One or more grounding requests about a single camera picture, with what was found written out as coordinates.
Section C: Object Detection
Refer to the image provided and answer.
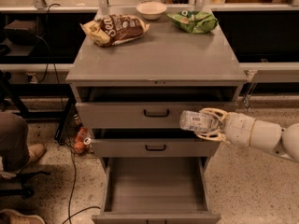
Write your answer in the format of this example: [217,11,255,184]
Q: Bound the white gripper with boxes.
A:
[195,107,255,147]

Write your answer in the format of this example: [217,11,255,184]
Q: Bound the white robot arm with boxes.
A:
[195,108,299,162]

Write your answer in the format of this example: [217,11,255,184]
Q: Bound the grey metal drawer cabinet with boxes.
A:
[65,5,249,224]

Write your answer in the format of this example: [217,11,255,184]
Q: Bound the bottom grey drawer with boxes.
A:
[92,157,221,224]

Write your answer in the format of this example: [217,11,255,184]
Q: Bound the grey drawer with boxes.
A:
[77,87,236,129]
[92,157,221,224]
[91,129,220,158]

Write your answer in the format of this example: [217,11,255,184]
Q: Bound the middle grey drawer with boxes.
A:
[91,129,220,158]

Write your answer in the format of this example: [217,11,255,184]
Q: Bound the top grey drawer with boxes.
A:
[77,87,236,129]

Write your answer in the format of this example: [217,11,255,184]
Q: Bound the green chip bag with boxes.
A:
[166,10,218,34]

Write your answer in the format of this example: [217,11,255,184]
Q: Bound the white bowl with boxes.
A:
[136,2,167,21]

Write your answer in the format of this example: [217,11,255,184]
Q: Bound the orange bottles on floor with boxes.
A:
[73,127,91,155]

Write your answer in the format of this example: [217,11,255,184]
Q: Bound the brown chip bag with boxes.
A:
[80,14,150,47]

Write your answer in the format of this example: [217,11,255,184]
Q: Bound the tan shoe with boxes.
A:
[0,209,46,224]
[28,144,46,163]

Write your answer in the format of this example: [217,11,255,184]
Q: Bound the black office chair base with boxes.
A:
[0,171,50,199]

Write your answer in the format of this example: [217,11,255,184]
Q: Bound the person leg brown trousers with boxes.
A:
[0,112,29,172]

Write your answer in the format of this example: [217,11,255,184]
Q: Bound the dark box on shelf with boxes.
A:
[4,20,38,46]

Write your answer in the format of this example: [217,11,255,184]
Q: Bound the black top drawer handle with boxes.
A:
[143,109,170,118]

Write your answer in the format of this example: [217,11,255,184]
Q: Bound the black drawer handle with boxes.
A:
[143,109,170,118]
[145,145,166,152]

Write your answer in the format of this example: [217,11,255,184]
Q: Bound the black middle drawer handle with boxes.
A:
[145,145,166,152]

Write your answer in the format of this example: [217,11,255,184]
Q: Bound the black floor cable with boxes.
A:
[61,147,102,224]

